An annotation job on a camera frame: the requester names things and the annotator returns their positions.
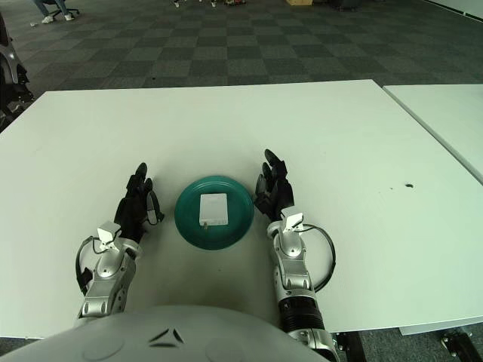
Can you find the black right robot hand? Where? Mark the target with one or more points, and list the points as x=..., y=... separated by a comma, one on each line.
x=279, y=192

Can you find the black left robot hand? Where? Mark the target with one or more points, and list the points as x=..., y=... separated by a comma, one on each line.
x=132, y=211

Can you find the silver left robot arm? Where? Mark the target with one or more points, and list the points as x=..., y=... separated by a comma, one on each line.
x=107, y=271

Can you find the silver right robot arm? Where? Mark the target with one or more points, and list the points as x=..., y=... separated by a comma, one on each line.
x=294, y=279

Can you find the green plate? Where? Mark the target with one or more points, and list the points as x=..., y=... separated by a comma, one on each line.
x=188, y=215

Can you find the grey robot torso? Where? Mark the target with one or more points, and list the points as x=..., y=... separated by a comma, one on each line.
x=151, y=339

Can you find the white table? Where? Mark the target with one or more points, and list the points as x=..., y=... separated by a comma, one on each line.
x=445, y=113

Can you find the cardboard box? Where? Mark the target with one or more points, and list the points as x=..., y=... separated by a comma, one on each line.
x=301, y=2

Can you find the black grey office chair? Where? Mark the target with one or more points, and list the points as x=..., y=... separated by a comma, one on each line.
x=9, y=56

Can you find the seated person legs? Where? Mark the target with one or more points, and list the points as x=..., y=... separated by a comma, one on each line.
x=46, y=19

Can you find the black rolling chair base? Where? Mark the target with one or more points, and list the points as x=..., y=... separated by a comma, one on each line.
x=56, y=12

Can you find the black table base with caster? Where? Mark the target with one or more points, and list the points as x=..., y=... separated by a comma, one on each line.
x=456, y=339

